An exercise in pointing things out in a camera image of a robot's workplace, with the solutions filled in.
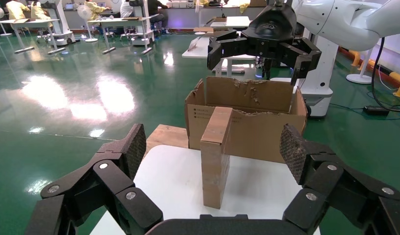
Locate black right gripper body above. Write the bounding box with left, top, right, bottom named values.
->
left=241, top=3, right=298, bottom=60

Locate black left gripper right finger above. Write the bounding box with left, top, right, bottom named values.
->
left=279, top=124, right=400, bottom=235

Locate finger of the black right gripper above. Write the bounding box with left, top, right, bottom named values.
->
left=207, top=29, right=250, bottom=71
left=277, top=37, right=322, bottom=87

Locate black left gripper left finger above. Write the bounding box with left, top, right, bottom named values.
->
left=25, top=123, right=164, bottom=235

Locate small brown cardboard box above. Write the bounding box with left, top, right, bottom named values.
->
left=200, top=106, right=234, bottom=210

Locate big open cardboard box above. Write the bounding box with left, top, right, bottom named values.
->
left=184, top=76, right=308, bottom=165

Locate white work table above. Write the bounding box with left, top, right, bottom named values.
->
left=181, top=35, right=256, bottom=78

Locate flat cardboard piece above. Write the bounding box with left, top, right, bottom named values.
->
left=193, top=26, right=216, bottom=36

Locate small white table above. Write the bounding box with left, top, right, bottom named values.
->
left=209, top=15, right=252, bottom=29

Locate long white back counter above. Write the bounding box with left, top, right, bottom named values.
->
left=167, top=0, right=268, bottom=30

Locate plywood board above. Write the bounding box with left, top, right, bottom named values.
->
left=145, top=124, right=189, bottom=157

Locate person in black clothes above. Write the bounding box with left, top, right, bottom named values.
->
left=147, top=0, right=170, bottom=34

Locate black power strip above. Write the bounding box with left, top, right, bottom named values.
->
left=363, top=105, right=391, bottom=117

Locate person in white shirt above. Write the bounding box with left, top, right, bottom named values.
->
left=120, top=0, right=135, bottom=19

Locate white desk with grey feet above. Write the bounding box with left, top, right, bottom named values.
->
left=87, top=14, right=160, bottom=55
left=0, top=18, right=67, bottom=55

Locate person in yellow jacket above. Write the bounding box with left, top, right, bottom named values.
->
left=84, top=0, right=111, bottom=21
left=5, top=0, right=31, bottom=21
left=31, top=0, right=54, bottom=28

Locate white round pedestal stand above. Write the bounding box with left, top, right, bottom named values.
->
left=346, top=48, right=375, bottom=85

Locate long black arm cable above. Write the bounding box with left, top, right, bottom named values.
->
left=371, top=37, right=400, bottom=113

